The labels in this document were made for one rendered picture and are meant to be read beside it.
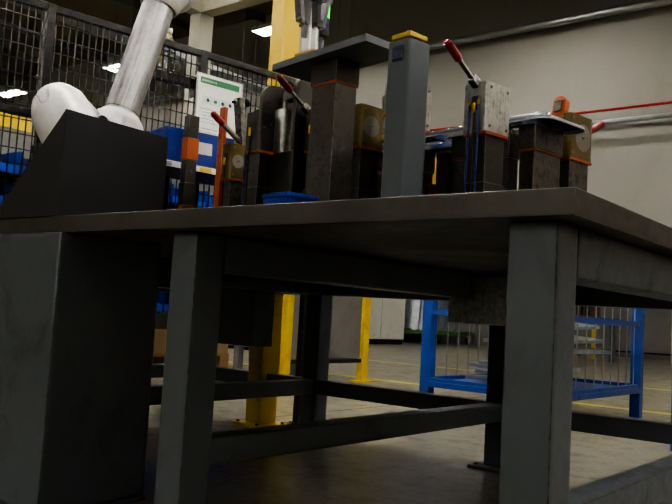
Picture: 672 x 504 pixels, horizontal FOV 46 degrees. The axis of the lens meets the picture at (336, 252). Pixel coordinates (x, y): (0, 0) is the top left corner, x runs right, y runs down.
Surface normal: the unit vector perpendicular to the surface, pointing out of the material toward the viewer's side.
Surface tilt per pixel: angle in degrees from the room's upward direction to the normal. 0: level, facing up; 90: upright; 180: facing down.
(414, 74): 90
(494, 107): 90
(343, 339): 90
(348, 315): 90
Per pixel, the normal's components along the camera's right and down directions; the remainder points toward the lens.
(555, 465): 0.78, 0.00
